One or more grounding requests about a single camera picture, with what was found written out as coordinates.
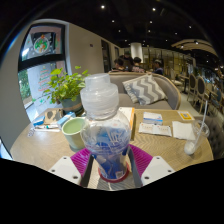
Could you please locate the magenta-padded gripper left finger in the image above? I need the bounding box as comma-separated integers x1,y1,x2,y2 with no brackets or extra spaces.
47,147,96,188

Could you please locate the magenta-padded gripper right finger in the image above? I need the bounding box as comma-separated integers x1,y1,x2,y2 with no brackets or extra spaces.
127,143,177,188

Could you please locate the clear blue-label drink bottle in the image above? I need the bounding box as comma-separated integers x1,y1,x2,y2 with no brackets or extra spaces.
79,73,132,181

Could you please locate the light green mug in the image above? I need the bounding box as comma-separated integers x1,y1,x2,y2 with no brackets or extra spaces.
61,116,87,150

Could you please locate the white printed leaflet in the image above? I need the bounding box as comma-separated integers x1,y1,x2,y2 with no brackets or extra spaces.
138,122,173,138

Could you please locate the white tube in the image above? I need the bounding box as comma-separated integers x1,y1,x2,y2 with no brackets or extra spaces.
33,123,61,131

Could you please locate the white napkin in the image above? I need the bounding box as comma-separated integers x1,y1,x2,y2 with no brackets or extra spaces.
171,120,196,141

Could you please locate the clear plastic cup with straw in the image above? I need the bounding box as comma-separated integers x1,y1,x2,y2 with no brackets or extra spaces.
183,99,211,156

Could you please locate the light blue white carton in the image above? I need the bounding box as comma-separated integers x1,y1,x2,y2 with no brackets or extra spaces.
56,111,77,129

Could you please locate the white blue card packet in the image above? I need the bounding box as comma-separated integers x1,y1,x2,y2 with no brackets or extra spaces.
142,111,164,126

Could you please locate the small blue box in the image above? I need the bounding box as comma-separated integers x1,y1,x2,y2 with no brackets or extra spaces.
32,115,46,127

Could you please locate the yellow card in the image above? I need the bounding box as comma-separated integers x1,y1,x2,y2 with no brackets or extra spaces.
177,110,195,122

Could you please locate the grey tufted armchair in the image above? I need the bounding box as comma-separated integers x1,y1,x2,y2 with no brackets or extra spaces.
194,114,224,160

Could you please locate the grey curved sofa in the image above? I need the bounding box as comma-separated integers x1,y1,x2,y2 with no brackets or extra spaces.
106,70,183,111

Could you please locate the grey white chevron pillow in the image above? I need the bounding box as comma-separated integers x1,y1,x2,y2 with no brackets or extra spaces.
121,73,169,106

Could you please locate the green potted plant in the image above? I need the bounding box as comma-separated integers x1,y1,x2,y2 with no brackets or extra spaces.
42,65,91,116

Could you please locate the person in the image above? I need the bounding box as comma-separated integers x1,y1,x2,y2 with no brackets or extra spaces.
111,57,126,73
153,58,165,76
131,56,146,74
121,50,134,71

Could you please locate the white round pillar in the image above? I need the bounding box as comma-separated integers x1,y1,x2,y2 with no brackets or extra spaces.
129,42,144,63

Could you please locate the round food window poster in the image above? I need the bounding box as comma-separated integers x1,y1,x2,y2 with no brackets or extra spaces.
19,23,66,63

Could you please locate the group of ceiling spotlights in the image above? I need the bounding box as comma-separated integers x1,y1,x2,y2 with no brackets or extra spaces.
99,3,194,38

